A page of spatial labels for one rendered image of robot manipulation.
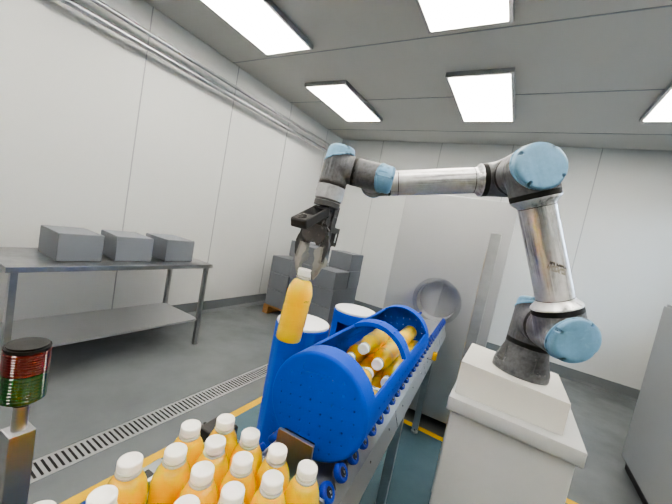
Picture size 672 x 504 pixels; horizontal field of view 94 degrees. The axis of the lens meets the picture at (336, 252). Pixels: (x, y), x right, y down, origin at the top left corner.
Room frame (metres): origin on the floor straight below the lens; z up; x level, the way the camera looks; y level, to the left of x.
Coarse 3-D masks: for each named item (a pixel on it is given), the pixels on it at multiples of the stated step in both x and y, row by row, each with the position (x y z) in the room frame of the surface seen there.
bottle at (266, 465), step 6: (264, 462) 0.60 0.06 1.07; (270, 462) 0.59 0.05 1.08; (264, 468) 0.59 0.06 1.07; (270, 468) 0.58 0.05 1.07; (276, 468) 0.59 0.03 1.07; (282, 468) 0.59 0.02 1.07; (288, 468) 0.61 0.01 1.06; (258, 474) 0.59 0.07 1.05; (288, 474) 0.60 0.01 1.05; (258, 480) 0.58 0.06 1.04; (288, 480) 0.60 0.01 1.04; (258, 486) 0.58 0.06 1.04
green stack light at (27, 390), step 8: (0, 376) 0.50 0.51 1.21; (40, 376) 0.52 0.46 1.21; (48, 376) 0.55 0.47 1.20; (0, 384) 0.50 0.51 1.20; (8, 384) 0.50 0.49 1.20; (16, 384) 0.50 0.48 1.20; (24, 384) 0.51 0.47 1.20; (32, 384) 0.51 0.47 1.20; (40, 384) 0.53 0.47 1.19; (0, 392) 0.50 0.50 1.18; (8, 392) 0.50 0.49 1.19; (16, 392) 0.50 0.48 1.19; (24, 392) 0.51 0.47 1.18; (32, 392) 0.51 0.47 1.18; (40, 392) 0.53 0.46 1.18; (0, 400) 0.50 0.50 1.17; (8, 400) 0.50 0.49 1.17; (16, 400) 0.50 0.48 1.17; (24, 400) 0.51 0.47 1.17; (32, 400) 0.52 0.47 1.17
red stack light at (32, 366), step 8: (48, 352) 0.53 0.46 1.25; (0, 360) 0.51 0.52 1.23; (8, 360) 0.50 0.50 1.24; (16, 360) 0.50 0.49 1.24; (24, 360) 0.50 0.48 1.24; (32, 360) 0.51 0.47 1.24; (40, 360) 0.52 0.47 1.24; (48, 360) 0.54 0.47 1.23; (0, 368) 0.50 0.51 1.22; (8, 368) 0.50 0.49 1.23; (16, 368) 0.50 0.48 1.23; (24, 368) 0.50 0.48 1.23; (32, 368) 0.51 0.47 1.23; (40, 368) 0.52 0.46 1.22; (48, 368) 0.54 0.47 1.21; (8, 376) 0.50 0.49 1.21; (16, 376) 0.50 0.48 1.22; (24, 376) 0.50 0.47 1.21; (32, 376) 0.51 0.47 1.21
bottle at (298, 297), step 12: (300, 276) 0.83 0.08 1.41; (288, 288) 0.83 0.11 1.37; (300, 288) 0.81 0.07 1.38; (288, 300) 0.81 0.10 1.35; (300, 300) 0.81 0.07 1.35; (288, 312) 0.81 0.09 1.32; (300, 312) 0.81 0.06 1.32; (288, 324) 0.81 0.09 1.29; (300, 324) 0.82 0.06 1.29; (276, 336) 0.82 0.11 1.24; (288, 336) 0.81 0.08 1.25; (300, 336) 0.83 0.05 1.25
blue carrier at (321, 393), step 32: (384, 320) 1.60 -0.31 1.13; (416, 320) 1.53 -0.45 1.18; (320, 352) 0.80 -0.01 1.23; (416, 352) 1.24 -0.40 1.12; (288, 384) 0.82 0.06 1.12; (320, 384) 0.78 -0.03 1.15; (352, 384) 0.75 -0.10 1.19; (384, 384) 0.87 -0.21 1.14; (288, 416) 0.81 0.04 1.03; (320, 416) 0.77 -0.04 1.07; (352, 416) 0.74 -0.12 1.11; (320, 448) 0.77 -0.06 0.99; (352, 448) 0.73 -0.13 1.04
